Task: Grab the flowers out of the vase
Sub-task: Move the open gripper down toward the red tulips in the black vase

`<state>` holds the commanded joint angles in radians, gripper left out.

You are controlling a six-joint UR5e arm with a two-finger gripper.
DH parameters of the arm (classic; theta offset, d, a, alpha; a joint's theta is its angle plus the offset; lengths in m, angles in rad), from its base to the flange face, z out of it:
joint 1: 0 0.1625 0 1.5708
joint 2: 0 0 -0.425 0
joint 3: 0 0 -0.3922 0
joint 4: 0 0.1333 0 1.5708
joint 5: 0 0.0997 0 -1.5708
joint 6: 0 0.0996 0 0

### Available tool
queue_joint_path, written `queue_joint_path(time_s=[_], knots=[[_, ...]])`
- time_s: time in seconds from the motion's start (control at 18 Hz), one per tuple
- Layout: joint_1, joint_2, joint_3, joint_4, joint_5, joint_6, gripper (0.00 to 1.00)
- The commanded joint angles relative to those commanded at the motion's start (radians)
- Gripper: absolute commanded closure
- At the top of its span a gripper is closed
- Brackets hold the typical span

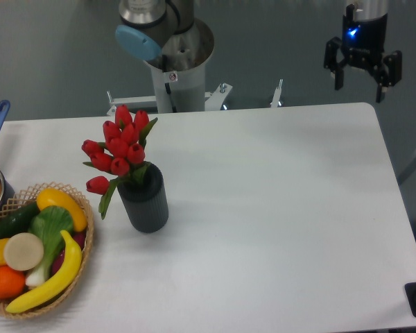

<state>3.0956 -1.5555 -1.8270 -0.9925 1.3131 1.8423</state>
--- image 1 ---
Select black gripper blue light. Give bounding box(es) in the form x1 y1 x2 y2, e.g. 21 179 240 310
323 14 402 103

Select beige round slice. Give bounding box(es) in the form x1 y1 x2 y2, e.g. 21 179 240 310
3 232 44 271

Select woven wicker basket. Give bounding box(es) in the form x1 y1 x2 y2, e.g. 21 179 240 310
0 182 94 319

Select purple vegetable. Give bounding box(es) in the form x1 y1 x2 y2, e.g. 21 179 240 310
51 231 86 276

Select orange fruit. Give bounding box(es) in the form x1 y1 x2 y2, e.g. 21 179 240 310
0 266 26 300

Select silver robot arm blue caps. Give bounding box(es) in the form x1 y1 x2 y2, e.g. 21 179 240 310
115 1 402 102

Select white metal base frame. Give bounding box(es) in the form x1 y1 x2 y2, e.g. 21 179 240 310
106 78 284 116

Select yellow banana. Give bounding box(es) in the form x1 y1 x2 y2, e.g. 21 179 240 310
5 230 82 314

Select red tulip bouquet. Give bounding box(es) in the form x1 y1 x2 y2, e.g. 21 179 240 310
82 104 158 219

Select yellow squash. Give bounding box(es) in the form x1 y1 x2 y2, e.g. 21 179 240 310
36 187 87 232

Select green cucumber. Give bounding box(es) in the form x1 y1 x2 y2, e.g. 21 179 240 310
0 202 40 239

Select dark grey ribbed vase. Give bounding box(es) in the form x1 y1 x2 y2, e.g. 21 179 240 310
117 164 169 234

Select green bok choy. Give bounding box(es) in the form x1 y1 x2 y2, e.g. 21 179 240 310
26 205 73 289

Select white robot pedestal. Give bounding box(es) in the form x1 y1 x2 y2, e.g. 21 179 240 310
146 18 214 113

